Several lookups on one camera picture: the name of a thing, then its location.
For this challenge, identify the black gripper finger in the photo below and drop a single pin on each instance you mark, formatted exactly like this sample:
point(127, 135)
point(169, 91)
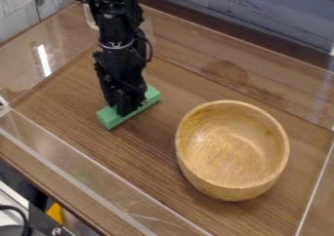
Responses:
point(114, 92)
point(131, 98)

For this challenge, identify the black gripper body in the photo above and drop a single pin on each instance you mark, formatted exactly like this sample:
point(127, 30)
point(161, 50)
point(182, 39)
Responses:
point(122, 61)

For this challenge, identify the green foam block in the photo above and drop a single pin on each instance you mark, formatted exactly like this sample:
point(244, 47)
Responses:
point(109, 117)

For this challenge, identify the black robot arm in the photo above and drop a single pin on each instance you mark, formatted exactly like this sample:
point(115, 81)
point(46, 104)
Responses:
point(118, 18)

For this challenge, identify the brown wooden bowl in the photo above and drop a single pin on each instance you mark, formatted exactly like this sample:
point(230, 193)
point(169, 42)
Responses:
point(233, 149)

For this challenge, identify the black and yellow base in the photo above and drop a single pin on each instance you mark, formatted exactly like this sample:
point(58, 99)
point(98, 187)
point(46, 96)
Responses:
point(42, 223)

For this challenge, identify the clear acrylic corner bracket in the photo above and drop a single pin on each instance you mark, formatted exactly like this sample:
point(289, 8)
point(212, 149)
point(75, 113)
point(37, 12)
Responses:
point(90, 20)

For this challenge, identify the clear acrylic front wall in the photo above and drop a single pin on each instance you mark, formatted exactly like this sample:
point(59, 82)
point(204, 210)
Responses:
point(115, 177)

